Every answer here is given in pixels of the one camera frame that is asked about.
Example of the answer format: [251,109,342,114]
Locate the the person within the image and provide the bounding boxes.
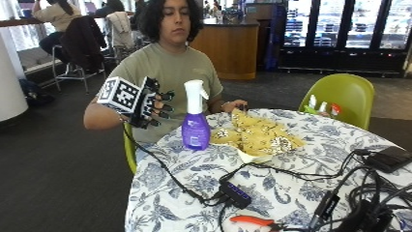
[83,0,250,162]

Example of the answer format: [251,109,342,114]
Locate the white cube with black markers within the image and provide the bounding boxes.
[95,75,146,115]

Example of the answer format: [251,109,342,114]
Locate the purple spray bottle white nozzle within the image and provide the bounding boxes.
[181,79,213,152]

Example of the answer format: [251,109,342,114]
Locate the yellow patterned cloth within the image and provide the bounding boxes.
[209,108,309,164]

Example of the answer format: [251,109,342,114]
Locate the green plastic chair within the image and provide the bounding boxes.
[123,122,139,176]
[298,72,377,131]

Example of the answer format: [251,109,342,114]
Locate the green spray bottle white nozzle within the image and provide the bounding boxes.
[303,94,319,116]

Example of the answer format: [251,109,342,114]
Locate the chair with pale jacket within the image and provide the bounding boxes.
[103,11,138,64]

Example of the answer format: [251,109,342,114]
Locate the wooden counter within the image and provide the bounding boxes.
[189,18,262,81]

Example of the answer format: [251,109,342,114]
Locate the metal bar stool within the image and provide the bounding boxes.
[51,43,109,95]

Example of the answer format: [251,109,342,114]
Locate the dark jacket on stool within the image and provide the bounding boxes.
[58,14,110,74]

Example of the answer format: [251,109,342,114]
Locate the spray bottle with red nozzle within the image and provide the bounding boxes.
[329,102,343,118]

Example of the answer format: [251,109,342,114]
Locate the white blue floral tablecloth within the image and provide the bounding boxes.
[125,108,412,232]

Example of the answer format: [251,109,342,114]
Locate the black usb hub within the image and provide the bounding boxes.
[218,181,254,210]

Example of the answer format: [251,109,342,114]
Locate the black backpack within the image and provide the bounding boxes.
[19,78,58,108]

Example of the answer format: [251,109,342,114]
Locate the white round pillar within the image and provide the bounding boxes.
[0,30,30,123]

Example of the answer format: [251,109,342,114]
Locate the glass door drinks fridges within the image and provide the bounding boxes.
[278,0,412,77]

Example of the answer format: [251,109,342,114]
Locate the black plug adapter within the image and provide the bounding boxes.
[309,189,342,232]

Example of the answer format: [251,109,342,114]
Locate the black flat box device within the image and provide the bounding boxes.
[363,145,412,174]

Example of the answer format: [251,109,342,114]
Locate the black glove cable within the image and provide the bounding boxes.
[122,121,225,208]

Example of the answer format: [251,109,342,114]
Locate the orange handled pliers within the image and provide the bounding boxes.
[229,215,286,232]

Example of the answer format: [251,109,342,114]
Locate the black cable bundle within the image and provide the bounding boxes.
[217,148,412,232]

